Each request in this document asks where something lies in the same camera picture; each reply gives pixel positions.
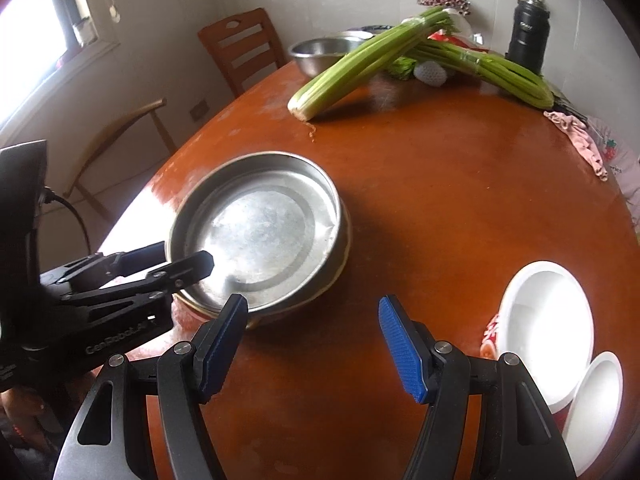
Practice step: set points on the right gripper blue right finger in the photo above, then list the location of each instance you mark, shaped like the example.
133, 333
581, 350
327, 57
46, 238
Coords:
409, 351

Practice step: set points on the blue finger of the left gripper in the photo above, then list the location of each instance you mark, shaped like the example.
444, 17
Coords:
166, 277
118, 264

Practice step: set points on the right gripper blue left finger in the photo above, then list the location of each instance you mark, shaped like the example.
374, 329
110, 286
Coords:
216, 343

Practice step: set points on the shallow stainless steel pan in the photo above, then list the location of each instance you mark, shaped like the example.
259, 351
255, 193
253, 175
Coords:
276, 227

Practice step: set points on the large white noodle bowl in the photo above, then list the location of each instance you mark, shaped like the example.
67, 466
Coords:
546, 320

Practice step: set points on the small white bowl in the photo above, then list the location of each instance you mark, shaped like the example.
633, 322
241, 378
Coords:
593, 412

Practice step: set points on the pink animal-shaped plate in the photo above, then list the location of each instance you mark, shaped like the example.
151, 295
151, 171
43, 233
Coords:
186, 324

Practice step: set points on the curved-back dark seat chair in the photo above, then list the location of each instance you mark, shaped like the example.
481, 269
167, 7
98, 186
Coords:
117, 151

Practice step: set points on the brown wooden slat chair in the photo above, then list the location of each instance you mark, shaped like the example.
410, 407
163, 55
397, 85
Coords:
242, 45

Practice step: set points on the stainless steel mixing bowl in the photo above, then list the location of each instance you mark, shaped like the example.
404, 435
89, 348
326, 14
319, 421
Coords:
314, 56

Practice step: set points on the front celery bunch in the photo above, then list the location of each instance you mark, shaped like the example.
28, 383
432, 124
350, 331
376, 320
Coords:
350, 72

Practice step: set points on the celery bunch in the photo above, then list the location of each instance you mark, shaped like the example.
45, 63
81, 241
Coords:
490, 67
350, 72

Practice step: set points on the pink patterned cloth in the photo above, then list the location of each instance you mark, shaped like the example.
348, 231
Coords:
577, 133

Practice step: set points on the white foam fruit net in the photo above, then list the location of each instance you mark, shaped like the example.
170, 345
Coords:
430, 73

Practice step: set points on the pink strawberry child garment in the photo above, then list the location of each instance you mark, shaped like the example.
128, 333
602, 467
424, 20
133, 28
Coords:
622, 161

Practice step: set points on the rear celery bunch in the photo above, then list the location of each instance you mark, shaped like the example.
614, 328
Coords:
490, 67

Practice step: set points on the black thermos flask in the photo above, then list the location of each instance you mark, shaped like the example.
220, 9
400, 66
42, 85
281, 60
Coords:
529, 36

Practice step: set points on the wall power outlet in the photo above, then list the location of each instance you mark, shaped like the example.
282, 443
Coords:
199, 111

